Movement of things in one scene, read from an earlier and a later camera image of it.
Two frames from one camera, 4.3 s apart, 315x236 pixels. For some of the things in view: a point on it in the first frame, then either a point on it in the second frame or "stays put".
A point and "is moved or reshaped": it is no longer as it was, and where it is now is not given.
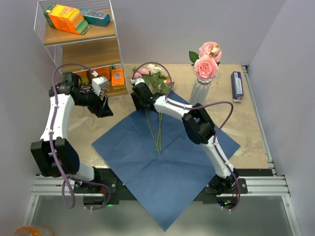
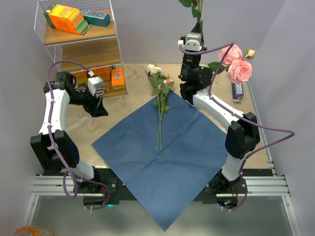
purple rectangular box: x=236 y=86 stays put
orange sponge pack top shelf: x=66 y=18 stays put
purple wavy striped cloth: x=88 y=88 stays put
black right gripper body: x=138 y=102 → x=189 y=62
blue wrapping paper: x=150 y=153 stays put
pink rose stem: x=205 y=63 is moved or reshaped
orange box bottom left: x=84 y=75 stays put
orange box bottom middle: x=103 y=72 stays put
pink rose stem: x=160 y=129 → x=197 y=6
